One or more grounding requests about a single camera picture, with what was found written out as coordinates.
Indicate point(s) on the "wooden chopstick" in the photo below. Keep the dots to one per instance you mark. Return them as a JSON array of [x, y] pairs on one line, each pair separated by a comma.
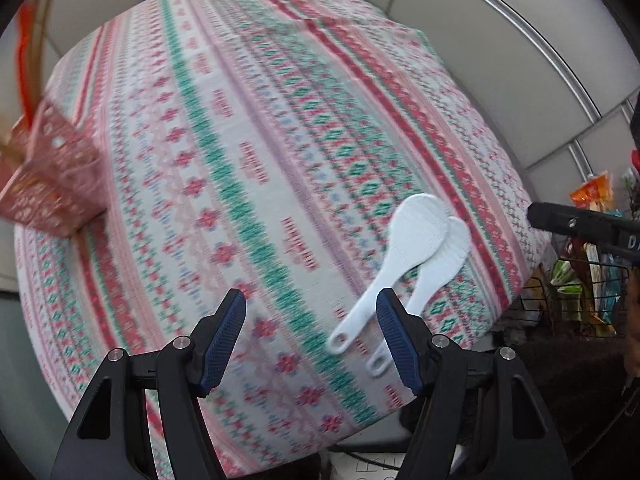
[[40, 60]]

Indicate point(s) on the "red plastic spoon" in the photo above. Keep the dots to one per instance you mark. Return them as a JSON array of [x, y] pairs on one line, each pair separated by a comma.
[[22, 60]]

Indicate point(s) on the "blue snack packet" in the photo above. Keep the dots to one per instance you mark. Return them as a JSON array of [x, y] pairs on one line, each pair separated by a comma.
[[609, 285]]

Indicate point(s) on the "white plastic rice spoon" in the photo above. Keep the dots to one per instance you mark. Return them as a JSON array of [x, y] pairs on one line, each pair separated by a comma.
[[420, 225], [450, 260]]

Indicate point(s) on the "white cardboard box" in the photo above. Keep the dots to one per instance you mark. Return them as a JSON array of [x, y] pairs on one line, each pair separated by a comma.
[[380, 462]]

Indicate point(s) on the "green snack packet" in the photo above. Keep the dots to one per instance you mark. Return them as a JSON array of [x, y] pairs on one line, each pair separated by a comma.
[[565, 285]]

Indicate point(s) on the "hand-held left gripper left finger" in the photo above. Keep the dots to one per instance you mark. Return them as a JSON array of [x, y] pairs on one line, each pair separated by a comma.
[[222, 340]]

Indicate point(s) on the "pink perforated utensil holder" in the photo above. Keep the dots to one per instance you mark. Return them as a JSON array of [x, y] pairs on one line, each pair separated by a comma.
[[55, 175]]

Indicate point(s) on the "orange snack packet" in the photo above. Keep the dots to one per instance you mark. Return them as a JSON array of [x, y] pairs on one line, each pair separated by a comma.
[[592, 190]]

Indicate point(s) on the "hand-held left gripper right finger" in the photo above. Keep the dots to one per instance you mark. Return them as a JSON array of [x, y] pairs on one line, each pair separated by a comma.
[[397, 340]]

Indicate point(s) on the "red green patterned tablecloth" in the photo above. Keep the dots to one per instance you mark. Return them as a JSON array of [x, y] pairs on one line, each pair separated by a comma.
[[300, 135]]

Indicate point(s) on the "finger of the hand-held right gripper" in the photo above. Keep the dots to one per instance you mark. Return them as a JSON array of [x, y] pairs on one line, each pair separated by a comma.
[[560, 220]]

